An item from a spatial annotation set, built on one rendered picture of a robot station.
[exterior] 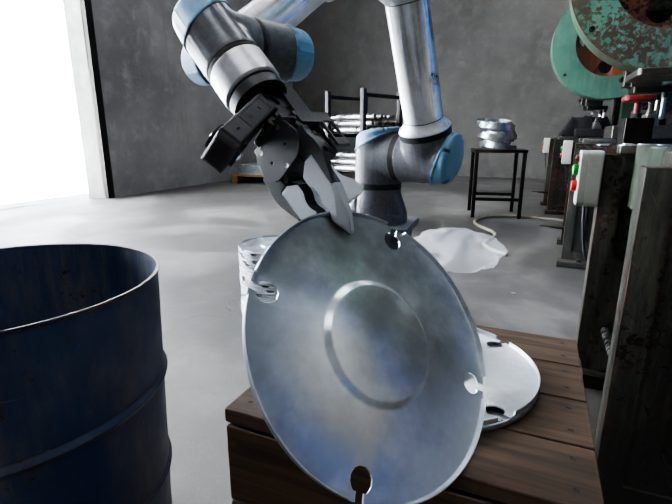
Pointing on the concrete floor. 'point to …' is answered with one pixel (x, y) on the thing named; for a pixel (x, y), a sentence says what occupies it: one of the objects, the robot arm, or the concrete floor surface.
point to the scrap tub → (82, 376)
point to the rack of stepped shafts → (349, 125)
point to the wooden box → (253, 469)
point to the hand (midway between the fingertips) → (337, 228)
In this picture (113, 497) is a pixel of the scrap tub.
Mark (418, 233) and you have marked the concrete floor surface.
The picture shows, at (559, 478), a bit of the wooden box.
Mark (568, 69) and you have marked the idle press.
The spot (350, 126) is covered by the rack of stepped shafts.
